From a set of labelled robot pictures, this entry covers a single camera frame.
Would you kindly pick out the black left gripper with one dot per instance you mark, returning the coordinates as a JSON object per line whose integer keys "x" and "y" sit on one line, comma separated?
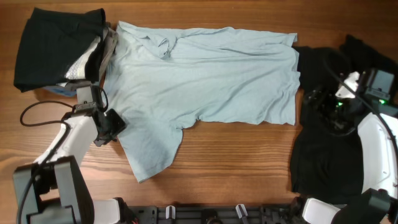
{"x": 120, "y": 126}

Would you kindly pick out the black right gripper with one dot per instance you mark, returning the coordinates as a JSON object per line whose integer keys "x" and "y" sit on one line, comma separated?
{"x": 319, "y": 100}

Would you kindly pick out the light blue polo shirt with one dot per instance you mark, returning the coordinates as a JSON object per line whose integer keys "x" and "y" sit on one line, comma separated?
{"x": 162, "y": 81}

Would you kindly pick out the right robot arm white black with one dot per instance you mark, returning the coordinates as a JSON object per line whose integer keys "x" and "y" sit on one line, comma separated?
{"x": 378, "y": 199}

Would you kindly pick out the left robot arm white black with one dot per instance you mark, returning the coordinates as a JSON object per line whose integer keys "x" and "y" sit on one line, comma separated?
{"x": 52, "y": 188}

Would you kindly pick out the black garment on right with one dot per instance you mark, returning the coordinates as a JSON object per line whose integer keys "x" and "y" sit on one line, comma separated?
{"x": 326, "y": 166}

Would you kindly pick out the folded blue garment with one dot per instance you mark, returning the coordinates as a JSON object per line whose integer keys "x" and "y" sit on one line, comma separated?
{"x": 59, "y": 90}

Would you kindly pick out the folded grey garment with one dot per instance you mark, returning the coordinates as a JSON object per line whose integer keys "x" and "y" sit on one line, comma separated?
{"x": 105, "y": 56}

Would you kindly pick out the folded black garment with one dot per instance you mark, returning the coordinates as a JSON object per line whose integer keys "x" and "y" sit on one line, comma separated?
{"x": 53, "y": 41}

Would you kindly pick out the white clip left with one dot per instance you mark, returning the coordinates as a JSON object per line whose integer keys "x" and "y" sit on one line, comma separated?
{"x": 170, "y": 212}

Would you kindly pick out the white clip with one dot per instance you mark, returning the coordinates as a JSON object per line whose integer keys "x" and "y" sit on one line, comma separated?
{"x": 241, "y": 211}
{"x": 170, "y": 212}

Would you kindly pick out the white clip right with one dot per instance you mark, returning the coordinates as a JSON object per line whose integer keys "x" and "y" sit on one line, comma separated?
{"x": 241, "y": 211}

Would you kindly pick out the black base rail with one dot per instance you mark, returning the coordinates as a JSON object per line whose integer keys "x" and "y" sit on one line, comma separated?
{"x": 265, "y": 214}

